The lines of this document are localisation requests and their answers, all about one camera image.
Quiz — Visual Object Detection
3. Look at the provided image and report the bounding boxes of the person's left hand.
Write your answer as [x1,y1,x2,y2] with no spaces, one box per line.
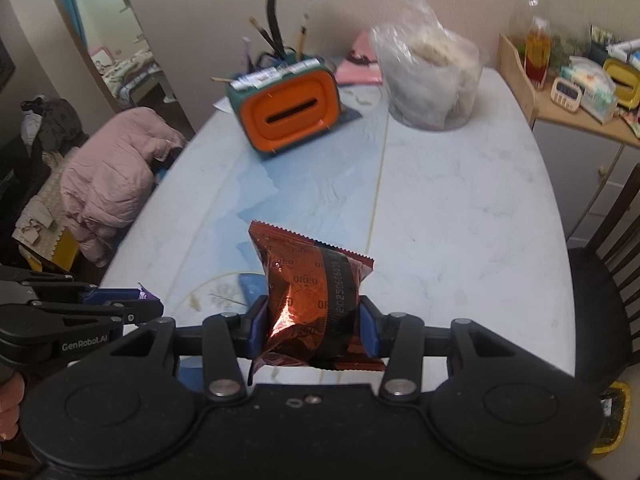
[0,374,27,442]

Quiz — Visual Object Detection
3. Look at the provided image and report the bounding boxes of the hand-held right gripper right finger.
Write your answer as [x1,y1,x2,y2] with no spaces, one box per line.
[359,295,523,403]

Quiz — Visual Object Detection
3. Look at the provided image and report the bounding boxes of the clear glass dome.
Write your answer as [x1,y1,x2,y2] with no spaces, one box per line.
[509,0,591,61]

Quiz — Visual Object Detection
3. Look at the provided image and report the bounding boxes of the yellow black packet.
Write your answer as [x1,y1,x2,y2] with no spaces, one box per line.
[592,381,630,456]

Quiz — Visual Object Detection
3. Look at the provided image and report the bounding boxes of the dark clothes pile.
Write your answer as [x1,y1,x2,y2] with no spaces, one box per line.
[20,96,83,153]

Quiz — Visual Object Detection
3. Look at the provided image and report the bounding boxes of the white tube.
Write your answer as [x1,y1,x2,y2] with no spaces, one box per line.
[606,37,640,61]

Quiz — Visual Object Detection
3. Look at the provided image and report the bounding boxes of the wooden top cabinet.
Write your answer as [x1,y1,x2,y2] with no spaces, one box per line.
[498,32,640,241]

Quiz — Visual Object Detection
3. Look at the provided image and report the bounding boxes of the yellow box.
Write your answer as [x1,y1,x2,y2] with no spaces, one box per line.
[602,57,640,110]

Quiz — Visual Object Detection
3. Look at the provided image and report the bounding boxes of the wooden door frame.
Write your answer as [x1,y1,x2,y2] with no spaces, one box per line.
[47,0,196,131]

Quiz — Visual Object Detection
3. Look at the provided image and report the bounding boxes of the purple snack packet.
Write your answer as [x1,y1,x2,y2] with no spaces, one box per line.
[137,282,164,313]

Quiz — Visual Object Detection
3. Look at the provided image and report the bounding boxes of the dark handled brush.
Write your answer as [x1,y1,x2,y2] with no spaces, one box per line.
[249,17,277,54]

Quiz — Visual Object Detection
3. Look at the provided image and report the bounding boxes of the pink folder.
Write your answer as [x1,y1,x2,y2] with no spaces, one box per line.
[334,31,383,86]

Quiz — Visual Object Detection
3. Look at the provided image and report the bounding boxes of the beige cloth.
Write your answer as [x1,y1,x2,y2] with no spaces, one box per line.
[12,150,76,261]

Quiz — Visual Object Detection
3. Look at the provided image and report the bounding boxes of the red yellow bottle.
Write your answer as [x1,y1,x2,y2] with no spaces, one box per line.
[524,16,551,90]

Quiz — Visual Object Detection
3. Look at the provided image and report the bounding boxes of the dark wall picture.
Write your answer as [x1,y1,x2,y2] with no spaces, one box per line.
[0,35,16,96]

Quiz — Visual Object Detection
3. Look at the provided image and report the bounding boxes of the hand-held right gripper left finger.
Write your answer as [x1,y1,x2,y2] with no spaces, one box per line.
[107,296,271,403]

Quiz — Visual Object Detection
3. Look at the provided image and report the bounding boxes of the pink puffer jacket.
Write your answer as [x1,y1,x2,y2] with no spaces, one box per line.
[60,106,188,267]

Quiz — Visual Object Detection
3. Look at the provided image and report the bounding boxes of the wooden chair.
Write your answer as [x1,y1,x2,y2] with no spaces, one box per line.
[567,162,640,391]

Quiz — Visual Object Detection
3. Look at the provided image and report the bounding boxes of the green orange tissue box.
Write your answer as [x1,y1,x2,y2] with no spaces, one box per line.
[225,57,343,160]

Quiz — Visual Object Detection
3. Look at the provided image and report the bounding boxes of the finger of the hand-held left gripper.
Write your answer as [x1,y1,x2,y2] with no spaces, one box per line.
[30,301,164,325]
[0,266,143,307]

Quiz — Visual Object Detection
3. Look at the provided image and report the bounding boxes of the white tissue pack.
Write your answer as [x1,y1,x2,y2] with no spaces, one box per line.
[562,56,618,126]

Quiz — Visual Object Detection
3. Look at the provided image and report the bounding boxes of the white kitchen timer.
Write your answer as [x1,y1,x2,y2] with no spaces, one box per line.
[550,76,585,110]

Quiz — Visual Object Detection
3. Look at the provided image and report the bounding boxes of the bed with patterned blanket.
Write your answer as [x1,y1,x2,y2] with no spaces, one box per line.
[100,47,167,106]

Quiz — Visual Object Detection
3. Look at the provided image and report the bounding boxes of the dark red cookie packet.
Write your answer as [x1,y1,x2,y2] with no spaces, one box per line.
[247,220,376,373]

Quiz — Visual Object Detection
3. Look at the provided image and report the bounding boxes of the clear plastic bag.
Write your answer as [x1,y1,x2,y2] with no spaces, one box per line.
[369,0,488,131]

